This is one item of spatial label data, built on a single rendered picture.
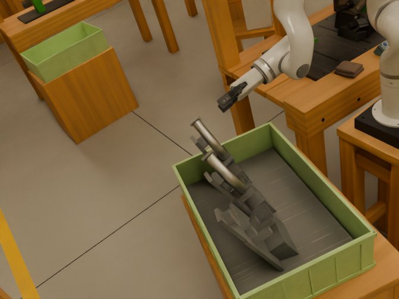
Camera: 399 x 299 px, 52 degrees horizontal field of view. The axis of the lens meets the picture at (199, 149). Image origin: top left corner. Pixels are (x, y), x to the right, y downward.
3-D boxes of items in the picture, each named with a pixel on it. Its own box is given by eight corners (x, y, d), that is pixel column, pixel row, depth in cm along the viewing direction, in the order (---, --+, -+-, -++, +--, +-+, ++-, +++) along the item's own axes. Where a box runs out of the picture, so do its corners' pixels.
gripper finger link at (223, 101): (233, 87, 126) (216, 101, 126) (233, 85, 123) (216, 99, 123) (239, 95, 126) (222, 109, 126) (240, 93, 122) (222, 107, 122)
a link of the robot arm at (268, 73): (257, 62, 135) (250, 68, 135) (259, 54, 126) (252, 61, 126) (274, 81, 134) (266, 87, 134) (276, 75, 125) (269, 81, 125)
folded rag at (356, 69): (364, 70, 176) (364, 64, 174) (353, 79, 173) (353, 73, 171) (344, 64, 183) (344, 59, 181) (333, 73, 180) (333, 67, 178)
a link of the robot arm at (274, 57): (280, 83, 129) (264, 71, 136) (312, 57, 129) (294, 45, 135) (271, 65, 123) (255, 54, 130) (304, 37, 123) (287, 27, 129)
